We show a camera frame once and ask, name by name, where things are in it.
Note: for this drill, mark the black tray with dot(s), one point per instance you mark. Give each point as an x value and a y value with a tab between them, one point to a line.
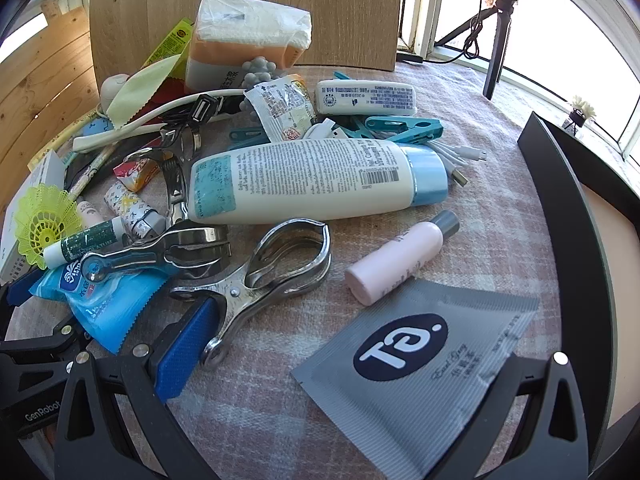
565	180

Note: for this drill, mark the large white lotion bottle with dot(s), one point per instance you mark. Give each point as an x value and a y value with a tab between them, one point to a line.
310	180

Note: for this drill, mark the teal clothes peg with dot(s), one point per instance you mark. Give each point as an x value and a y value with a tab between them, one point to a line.
247	134
341	75
405	129
361	127

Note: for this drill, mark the yellow plastic shuttlecock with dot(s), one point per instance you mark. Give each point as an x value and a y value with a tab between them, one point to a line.
42	220

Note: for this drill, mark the green and white tube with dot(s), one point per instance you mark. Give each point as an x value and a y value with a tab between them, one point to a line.
82	242

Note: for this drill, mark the yellow-green printed sachet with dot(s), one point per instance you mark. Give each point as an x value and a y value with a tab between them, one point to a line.
167	42

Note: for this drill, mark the wrapped chopsticks packet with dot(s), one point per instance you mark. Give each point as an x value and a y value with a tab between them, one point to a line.
92	167

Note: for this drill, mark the flat white printed box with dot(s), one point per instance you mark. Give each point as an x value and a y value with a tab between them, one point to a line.
35	180

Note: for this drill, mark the white blue tissue packet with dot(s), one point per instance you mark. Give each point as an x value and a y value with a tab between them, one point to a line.
367	96

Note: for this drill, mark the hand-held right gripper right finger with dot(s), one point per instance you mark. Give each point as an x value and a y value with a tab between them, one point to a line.
560	385

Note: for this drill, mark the curved wooden panel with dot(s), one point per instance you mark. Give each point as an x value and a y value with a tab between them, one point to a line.
35	85

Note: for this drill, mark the grey ball cluster toy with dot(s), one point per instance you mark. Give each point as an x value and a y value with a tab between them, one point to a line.
257	72

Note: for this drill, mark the pale yellow cleaning cloth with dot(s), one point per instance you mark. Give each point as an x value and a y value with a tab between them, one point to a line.
145	85

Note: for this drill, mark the crumpled white food sachet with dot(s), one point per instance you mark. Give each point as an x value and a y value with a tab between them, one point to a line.
282	110

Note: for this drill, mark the white shoehorn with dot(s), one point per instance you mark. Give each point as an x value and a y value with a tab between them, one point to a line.
150	117

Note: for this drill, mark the small beige cosmetic bottle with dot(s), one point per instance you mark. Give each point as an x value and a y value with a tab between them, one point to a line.
91	214

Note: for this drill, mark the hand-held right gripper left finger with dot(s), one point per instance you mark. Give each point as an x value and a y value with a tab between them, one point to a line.
185	345

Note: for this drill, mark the red plastic bag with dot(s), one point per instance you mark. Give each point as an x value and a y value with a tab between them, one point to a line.
167	92

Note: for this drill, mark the pink bottle with grey cap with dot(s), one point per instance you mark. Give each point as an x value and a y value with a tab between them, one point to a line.
395	257

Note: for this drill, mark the white window frame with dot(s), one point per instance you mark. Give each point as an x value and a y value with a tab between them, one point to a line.
425	5

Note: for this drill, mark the patterned lighter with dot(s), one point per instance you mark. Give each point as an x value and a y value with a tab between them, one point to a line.
132	207

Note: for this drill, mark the red coffee sachet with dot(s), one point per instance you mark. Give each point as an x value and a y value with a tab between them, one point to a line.
136	172

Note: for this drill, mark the blue wet wipes packet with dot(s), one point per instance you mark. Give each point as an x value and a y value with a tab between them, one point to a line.
112	305

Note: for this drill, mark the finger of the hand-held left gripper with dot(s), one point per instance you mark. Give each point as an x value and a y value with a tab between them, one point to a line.
47	346
21	286

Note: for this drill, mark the small potted flower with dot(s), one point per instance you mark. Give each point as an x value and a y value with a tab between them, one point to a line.
582	110

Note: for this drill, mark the pink plaid cloth desktop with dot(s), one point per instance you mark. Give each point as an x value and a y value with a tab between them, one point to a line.
450	240

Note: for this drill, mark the light blue card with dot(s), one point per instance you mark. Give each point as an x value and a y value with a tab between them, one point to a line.
96	128

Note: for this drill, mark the orange and white tissue pack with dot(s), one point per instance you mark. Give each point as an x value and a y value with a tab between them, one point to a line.
245	40

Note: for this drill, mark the grey sachet with dark circle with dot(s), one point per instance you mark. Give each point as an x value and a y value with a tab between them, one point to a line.
415	360

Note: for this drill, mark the large silver metal clamp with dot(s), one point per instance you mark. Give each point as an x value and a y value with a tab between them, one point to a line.
280	260

